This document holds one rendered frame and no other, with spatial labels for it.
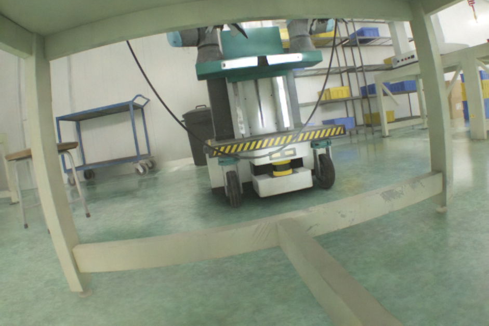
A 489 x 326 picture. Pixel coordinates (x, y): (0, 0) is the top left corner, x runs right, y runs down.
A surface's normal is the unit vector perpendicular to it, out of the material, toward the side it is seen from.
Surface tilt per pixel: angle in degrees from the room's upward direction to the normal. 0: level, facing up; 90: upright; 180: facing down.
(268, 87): 90
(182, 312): 0
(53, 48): 90
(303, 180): 90
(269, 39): 90
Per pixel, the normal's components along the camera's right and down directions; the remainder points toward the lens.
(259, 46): 0.13, 0.04
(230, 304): -0.16, -0.98
